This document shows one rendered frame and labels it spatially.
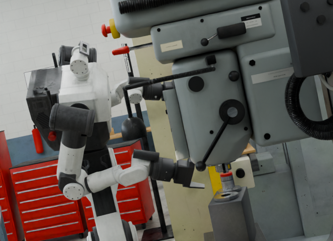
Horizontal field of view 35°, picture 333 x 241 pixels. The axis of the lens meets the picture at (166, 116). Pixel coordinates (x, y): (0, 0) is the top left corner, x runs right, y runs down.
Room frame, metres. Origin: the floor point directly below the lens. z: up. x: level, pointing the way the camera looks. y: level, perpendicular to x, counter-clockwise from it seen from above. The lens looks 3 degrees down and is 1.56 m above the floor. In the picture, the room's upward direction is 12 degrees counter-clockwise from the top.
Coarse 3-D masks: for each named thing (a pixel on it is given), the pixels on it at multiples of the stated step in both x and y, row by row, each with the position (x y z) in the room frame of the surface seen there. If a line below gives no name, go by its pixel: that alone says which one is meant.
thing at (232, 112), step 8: (224, 104) 1.44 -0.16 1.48; (232, 104) 1.44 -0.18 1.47; (240, 104) 1.44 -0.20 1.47; (224, 112) 1.44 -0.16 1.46; (232, 112) 1.44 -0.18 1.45; (240, 112) 1.44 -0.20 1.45; (224, 120) 1.44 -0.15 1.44; (232, 120) 1.44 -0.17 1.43; (240, 120) 1.44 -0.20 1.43; (224, 128) 1.44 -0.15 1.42; (216, 136) 1.44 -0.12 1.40; (208, 152) 1.44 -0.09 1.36; (200, 168) 1.44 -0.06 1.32
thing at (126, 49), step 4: (144, 44) 1.68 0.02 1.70; (148, 44) 1.67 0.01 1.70; (152, 44) 1.67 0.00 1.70; (116, 48) 1.68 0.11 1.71; (120, 48) 1.68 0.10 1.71; (124, 48) 1.67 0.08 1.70; (128, 48) 1.67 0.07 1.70; (132, 48) 1.68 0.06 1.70; (136, 48) 1.68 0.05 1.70; (112, 52) 1.68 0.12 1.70; (116, 52) 1.68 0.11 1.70; (120, 52) 1.68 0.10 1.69; (124, 52) 1.68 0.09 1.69; (128, 52) 1.68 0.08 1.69
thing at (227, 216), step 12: (216, 192) 2.03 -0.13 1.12; (228, 192) 1.92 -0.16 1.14; (240, 192) 1.94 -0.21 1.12; (216, 204) 1.83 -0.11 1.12; (228, 204) 1.82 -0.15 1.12; (240, 204) 1.81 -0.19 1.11; (216, 216) 1.83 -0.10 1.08; (228, 216) 1.82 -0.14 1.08; (240, 216) 1.81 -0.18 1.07; (252, 216) 2.00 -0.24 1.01; (216, 228) 1.83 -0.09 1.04; (228, 228) 1.82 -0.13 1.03; (240, 228) 1.81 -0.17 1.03; (252, 228) 1.94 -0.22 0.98; (216, 240) 1.84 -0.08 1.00; (228, 240) 1.83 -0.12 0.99; (240, 240) 1.82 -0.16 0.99; (252, 240) 1.88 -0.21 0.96
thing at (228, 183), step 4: (228, 176) 1.95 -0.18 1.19; (232, 176) 1.97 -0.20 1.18; (224, 180) 1.96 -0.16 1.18; (228, 180) 1.95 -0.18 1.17; (232, 180) 1.96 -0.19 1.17; (224, 184) 1.96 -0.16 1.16; (228, 184) 1.95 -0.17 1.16; (232, 184) 1.96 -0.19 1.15; (224, 188) 1.96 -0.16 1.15; (228, 188) 1.95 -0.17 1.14; (232, 188) 1.96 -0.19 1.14
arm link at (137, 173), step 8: (112, 168) 1.99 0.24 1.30; (120, 168) 2.01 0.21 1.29; (128, 168) 1.94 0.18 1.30; (136, 168) 1.92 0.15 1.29; (144, 168) 1.93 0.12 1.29; (120, 176) 1.94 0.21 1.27; (128, 176) 1.93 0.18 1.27; (136, 176) 1.93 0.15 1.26; (144, 176) 1.93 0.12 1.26; (128, 184) 1.95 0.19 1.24
